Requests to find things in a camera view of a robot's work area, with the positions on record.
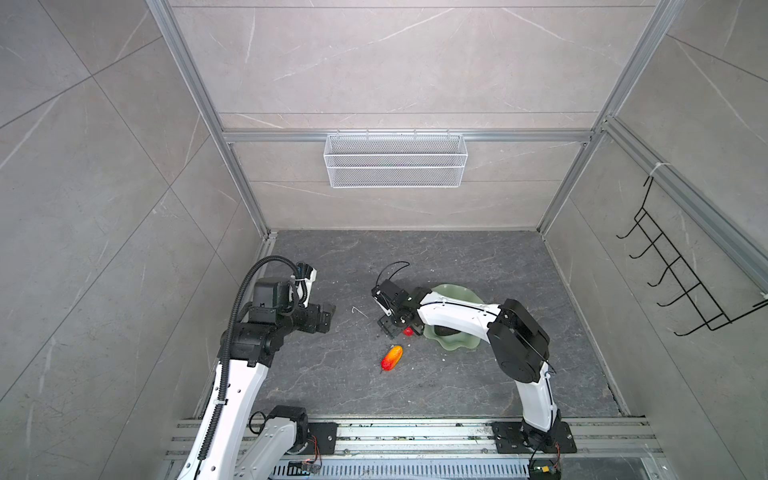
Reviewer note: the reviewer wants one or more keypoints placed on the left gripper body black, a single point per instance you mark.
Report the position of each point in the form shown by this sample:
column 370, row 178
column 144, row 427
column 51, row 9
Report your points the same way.
column 303, row 319

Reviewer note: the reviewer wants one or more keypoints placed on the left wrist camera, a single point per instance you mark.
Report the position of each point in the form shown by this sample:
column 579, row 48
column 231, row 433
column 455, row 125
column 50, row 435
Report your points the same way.
column 306, row 276

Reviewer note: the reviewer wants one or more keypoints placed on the aluminium mounting rail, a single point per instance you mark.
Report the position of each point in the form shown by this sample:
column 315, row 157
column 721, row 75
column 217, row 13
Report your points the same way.
column 458, row 448

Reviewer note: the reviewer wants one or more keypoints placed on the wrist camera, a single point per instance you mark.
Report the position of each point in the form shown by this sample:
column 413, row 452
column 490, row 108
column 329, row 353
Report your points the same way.
column 385, row 295
column 306, row 276

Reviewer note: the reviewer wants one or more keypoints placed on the dark fake avocado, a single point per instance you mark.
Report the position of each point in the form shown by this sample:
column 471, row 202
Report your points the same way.
column 445, row 331

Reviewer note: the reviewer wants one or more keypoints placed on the orange red fake mango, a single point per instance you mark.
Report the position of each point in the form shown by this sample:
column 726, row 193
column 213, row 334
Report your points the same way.
column 392, row 358

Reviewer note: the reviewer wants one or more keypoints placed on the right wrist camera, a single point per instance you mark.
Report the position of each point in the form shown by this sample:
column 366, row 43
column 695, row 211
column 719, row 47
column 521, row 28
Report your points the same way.
column 385, row 295

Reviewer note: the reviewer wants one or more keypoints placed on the white wire mesh basket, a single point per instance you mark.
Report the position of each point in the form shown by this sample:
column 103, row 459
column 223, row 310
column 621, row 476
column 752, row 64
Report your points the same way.
column 408, row 160

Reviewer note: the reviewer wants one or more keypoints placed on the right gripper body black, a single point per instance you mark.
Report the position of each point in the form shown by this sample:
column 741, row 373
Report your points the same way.
column 391, row 325

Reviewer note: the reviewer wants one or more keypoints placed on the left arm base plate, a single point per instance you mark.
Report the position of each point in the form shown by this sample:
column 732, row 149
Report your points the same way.
column 317, row 437

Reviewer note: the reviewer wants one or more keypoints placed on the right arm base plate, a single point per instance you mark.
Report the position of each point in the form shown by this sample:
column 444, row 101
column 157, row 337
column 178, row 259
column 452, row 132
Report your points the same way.
column 519, row 438

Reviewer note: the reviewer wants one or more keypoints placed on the yellow power connector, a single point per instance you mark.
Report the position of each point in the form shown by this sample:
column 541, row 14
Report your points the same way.
column 543, row 470

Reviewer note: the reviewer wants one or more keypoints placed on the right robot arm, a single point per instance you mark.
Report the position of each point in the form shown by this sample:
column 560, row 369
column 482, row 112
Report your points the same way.
column 521, row 349

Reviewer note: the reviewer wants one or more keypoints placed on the light green wavy fruit bowl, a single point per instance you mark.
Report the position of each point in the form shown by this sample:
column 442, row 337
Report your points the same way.
column 456, row 307

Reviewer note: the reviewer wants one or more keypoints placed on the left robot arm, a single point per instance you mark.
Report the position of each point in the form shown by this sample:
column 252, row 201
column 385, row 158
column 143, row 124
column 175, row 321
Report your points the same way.
column 229, row 445

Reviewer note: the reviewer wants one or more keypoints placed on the black wire hook rack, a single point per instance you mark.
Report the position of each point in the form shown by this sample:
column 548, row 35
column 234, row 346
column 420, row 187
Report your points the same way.
column 709, row 313

